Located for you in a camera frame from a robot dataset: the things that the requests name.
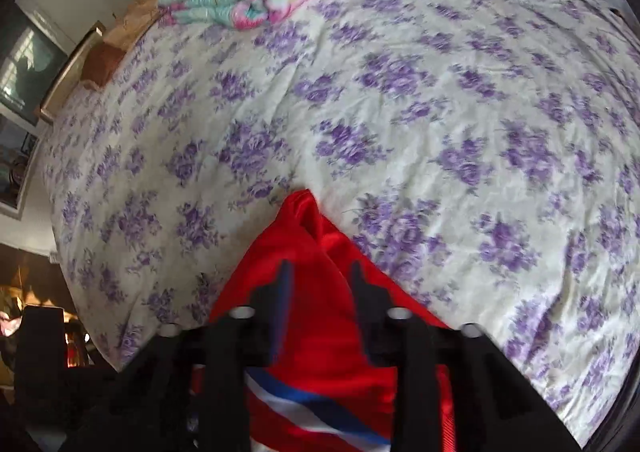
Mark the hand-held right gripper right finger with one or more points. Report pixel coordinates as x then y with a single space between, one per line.
372 312

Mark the purple floral bed sheet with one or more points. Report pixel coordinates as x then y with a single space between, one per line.
400 107

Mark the television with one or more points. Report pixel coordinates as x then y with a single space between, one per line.
27 75

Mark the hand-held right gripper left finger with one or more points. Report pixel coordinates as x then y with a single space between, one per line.
270 302

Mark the brown satin pillow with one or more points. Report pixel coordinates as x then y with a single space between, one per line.
117 45

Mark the red pants with blue stripes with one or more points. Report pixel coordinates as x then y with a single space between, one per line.
310 242

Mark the wooden bed frame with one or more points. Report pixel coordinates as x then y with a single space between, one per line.
67 75

